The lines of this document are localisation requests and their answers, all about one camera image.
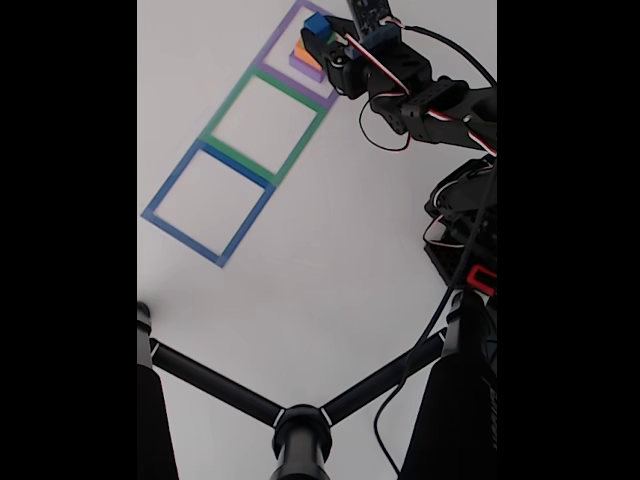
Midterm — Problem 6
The small blue cube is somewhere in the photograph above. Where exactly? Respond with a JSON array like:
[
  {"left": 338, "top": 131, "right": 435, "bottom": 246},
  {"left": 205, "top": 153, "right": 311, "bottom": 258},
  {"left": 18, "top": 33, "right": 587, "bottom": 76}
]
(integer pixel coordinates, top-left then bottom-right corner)
[{"left": 303, "top": 13, "right": 331, "bottom": 39}]

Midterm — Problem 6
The large purple block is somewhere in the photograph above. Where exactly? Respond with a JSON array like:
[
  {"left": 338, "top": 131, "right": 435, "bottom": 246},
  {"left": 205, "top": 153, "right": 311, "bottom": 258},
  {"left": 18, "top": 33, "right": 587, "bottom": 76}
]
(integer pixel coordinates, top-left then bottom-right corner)
[{"left": 288, "top": 47, "right": 327, "bottom": 84}]

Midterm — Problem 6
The orange block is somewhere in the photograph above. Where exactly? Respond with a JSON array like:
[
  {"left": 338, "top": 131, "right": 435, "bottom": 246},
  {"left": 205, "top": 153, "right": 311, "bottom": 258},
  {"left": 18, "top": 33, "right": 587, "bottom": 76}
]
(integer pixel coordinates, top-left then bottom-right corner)
[{"left": 293, "top": 39, "right": 322, "bottom": 67}]

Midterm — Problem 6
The purple tape square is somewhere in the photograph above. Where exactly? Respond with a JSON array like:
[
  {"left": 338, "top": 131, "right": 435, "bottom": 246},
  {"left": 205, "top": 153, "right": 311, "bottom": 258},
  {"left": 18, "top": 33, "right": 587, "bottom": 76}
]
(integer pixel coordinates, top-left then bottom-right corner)
[{"left": 253, "top": 0, "right": 342, "bottom": 110}]

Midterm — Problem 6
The green tape square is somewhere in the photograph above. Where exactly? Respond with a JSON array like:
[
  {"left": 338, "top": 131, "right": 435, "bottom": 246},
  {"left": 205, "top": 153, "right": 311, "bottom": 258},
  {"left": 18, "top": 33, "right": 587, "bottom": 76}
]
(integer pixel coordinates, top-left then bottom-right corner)
[{"left": 199, "top": 63, "right": 329, "bottom": 187}]

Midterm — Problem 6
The red clamp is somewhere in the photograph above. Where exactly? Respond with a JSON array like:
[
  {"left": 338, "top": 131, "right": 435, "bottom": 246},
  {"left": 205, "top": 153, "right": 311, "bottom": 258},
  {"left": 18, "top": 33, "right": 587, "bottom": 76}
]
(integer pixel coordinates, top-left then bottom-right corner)
[{"left": 465, "top": 266, "right": 498, "bottom": 297}]

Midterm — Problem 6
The blue tape square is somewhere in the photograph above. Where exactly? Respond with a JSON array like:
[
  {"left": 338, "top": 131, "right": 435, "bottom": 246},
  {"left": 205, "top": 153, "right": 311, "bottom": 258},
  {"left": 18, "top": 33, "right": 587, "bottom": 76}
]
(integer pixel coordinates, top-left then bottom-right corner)
[{"left": 141, "top": 139, "right": 276, "bottom": 269}]

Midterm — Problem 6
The black tripod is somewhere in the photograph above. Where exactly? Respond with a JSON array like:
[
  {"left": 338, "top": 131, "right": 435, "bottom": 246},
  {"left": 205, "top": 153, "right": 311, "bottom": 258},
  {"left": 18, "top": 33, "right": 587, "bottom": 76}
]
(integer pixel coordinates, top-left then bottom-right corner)
[{"left": 137, "top": 299, "right": 498, "bottom": 480}]

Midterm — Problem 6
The red white servo cable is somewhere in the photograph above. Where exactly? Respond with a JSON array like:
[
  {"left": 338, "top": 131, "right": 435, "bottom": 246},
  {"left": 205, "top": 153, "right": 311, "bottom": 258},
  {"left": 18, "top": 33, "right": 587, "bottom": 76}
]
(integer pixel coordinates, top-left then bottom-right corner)
[
  {"left": 422, "top": 169, "right": 498, "bottom": 250},
  {"left": 343, "top": 33, "right": 498, "bottom": 157}
]

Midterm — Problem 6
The blue camera circuit board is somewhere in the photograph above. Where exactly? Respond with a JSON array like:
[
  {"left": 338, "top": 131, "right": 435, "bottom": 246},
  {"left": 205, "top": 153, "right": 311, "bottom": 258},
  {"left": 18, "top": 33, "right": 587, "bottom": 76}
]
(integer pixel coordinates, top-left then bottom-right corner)
[{"left": 347, "top": 0, "right": 405, "bottom": 50}]

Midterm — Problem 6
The thin black looped cable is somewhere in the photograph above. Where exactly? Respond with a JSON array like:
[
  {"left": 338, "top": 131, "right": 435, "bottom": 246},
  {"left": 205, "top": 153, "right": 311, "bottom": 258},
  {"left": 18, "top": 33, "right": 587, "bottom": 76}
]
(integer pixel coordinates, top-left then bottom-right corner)
[{"left": 357, "top": 96, "right": 413, "bottom": 153}]

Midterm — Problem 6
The long black cable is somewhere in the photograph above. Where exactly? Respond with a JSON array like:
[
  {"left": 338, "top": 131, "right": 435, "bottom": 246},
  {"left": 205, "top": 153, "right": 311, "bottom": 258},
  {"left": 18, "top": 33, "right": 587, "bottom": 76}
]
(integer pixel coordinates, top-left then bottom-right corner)
[{"left": 373, "top": 24, "right": 498, "bottom": 474}]

